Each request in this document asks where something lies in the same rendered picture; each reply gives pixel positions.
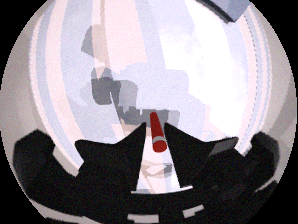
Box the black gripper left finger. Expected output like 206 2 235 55
74 121 146 192

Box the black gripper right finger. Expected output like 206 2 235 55
164 123 239 188

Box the grey flat panel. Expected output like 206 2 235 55
202 0 251 23

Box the dark red cylinder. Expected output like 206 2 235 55
149 112 168 153

